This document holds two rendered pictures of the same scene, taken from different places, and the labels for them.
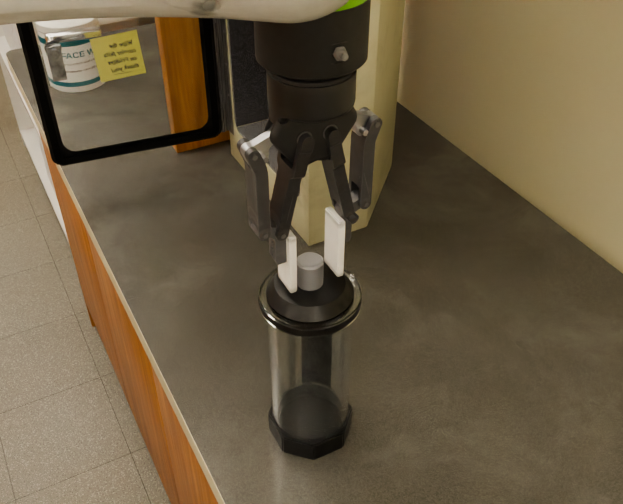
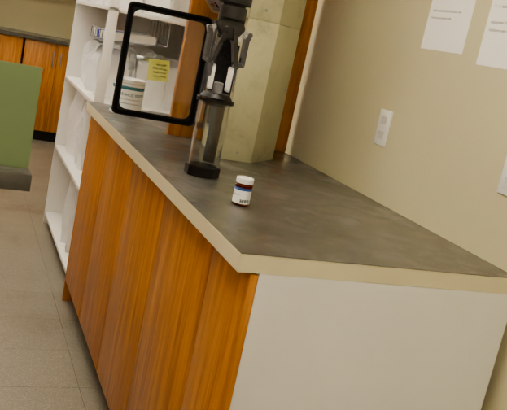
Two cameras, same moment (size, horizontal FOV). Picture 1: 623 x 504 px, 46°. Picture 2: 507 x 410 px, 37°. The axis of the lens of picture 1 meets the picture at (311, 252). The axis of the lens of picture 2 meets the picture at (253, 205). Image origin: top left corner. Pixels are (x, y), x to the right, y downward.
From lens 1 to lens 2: 1.62 m
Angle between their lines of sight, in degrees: 28
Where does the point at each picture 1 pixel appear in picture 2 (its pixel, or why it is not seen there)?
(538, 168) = (341, 165)
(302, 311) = (211, 94)
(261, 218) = (207, 50)
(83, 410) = (44, 328)
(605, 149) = (364, 143)
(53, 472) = (16, 344)
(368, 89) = (262, 89)
